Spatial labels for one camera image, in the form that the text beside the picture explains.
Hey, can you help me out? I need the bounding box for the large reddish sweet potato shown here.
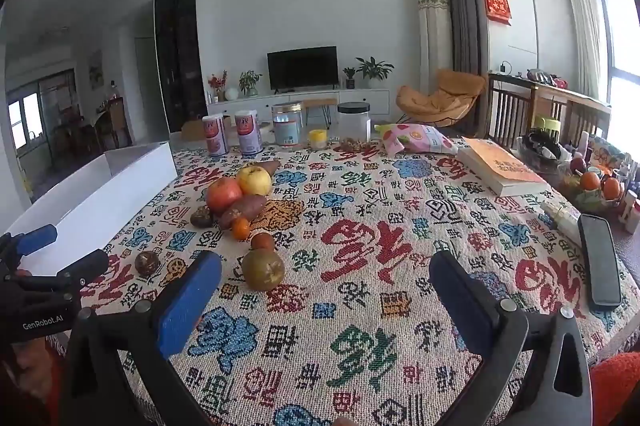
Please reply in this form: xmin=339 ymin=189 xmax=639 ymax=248
xmin=218 ymin=195 xmax=269 ymax=230

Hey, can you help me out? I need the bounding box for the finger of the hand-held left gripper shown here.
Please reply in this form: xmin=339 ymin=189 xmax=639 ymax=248
xmin=0 ymin=224 xmax=59 ymax=279
xmin=20 ymin=250 xmax=110 ymax=301

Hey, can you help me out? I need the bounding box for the yellow apple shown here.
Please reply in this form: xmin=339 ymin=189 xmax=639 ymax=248
xmin=236 ymin=165 xmax=273 ymax=197

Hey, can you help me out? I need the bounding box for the red flower plant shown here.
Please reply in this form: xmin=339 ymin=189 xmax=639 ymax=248
xmin=207 ymin=70 xmax=229 ymax=103

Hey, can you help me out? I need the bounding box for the balcony glass door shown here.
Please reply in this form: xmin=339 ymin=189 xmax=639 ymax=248
xmin=5 ymin=70 xmax=79 ymax=157

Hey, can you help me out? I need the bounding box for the white tube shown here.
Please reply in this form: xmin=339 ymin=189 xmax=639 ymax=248
xmin=541 ymin=201 xmax=584 ymax=247

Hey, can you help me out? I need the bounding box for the pile of walnuts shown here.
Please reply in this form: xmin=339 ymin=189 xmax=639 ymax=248
xmin=334 ymin=137 xmax=381 ymax=155

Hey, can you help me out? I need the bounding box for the orange book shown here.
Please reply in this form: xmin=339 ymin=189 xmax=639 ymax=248
xmin=457 ymin=137 xmax=550 ymax=198

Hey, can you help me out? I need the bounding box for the pink labelled can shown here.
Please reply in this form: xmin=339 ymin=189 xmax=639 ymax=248
xmin=202 ymin=115 xmax=229 ymax=157
xmin=234 ymin=110 xmax=263 ymax=157

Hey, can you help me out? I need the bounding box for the printed woven tablecloth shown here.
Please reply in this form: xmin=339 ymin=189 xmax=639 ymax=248
xmin=80 ymin=133 xmax=640 ymax=426

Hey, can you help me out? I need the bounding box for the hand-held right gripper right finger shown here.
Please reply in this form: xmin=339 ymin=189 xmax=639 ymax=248
xmin=428 ymin=250 xmax=593 ymax=426

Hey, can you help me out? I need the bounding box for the framed wall picture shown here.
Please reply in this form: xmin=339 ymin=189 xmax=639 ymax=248
xmin=88 ymin=50 xmax=105 ymax=87

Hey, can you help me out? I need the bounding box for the dining table with chairs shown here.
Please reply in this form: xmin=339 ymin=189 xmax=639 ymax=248
xmin=90 ymin=96 xmax=134 ymax=151

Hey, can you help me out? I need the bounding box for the fruit basket with oranges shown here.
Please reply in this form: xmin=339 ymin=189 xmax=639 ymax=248
xmin=560 ymin=158 xmax=627 ymax=215

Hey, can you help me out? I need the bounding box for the white cardboard box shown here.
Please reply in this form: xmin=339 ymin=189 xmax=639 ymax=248
xmin=4 ymin=141 xmax=179 ymax=277

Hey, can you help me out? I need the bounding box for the green potted plant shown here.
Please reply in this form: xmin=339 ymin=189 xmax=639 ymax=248
xmin=238 ymin=70 xmax=264 ymax=98

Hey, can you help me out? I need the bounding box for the pink snack bag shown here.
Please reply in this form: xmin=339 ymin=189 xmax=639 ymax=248
xmin=374 ymin=123 xmax=459 ymax=155

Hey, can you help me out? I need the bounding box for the black tall cabinet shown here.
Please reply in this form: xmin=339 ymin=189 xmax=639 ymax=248
xmin=153 ymin=0 xmax=209 ymax=135

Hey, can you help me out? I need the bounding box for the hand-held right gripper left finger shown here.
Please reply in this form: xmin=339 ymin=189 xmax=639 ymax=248
xmin=60 ymin=250 xmax=223 ymax=426

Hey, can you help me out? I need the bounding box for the large leafy potted plant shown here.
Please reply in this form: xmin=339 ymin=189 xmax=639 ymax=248
xmin=355 ymin=56 xmax=395 ymax=89

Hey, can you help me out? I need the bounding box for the basket of dark items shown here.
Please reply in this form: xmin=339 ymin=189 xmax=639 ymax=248
xmin=517 ymin=130 xmax=572 ymax=173

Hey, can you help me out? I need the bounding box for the black television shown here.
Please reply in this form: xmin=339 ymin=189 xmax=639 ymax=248
xmin=267 ymin=46 xmax=339 ymax=95

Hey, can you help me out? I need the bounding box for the grey curtain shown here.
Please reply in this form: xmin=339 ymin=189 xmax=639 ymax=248
xmin=432 ymin=0 xmax=489 ymax=82

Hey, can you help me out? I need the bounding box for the red apple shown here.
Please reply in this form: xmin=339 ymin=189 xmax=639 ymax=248
xmin=206 ymin=177 xmax=243 ymax=214

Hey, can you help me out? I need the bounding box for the red wall hanging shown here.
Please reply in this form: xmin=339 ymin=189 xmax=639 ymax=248
xmin=482 ymin=0 xmax=514 ymax=27

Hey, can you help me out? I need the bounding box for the large brown pear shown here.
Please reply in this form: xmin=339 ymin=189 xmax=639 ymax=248
xmin=241 ymin=250 xmax=286 ymax=291

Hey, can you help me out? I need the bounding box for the clear jar with black lid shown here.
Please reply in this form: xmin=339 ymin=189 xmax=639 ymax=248
xmin=337 ymin=102 xmax=372 ymax=143

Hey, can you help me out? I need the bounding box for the white curtain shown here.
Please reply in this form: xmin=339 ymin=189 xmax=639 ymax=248
xmin=563 ymin=0 xmax=609 ymax=100

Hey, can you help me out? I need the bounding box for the wooden bench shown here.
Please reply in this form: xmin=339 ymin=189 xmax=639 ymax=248
xmin=487 ymin=72 xmax=614 ymax=147

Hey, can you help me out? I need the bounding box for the wooden stool with metal legs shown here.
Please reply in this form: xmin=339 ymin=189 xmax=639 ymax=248
xmin=302 ymin=98 xmax=339 ymax=129

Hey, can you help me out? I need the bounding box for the gold-lidded tin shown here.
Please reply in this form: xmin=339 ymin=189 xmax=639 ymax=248
xmin=271 ymin=102 xmax=304 ymax=148

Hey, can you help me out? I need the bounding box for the brown cardboard box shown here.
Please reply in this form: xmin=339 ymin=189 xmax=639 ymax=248
xmin=180 ymin=120 xmax=209 ymax=142

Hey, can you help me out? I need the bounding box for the white television cabinet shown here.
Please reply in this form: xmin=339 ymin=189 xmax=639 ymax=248
xmin=207 ymin=88 xmax=391 ymax=117

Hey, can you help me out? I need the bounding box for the red fuzzy garment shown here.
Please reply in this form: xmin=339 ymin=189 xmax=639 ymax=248
xmin=589 ymin=352 xmax=640 ymax=426

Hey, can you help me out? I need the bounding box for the covered standing air conditioner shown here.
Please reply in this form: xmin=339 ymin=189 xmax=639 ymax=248
xmin=416 ymin=0 xmax=454 ymax=94

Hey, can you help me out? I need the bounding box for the orange lounge chair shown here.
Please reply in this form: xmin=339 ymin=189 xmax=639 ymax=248
xmin=396 ymin=69 xmax=487 ymax=127

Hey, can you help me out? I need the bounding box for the window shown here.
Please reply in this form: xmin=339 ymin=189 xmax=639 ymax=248
xmin=600 ymin=0 xmax=640 ymax=143

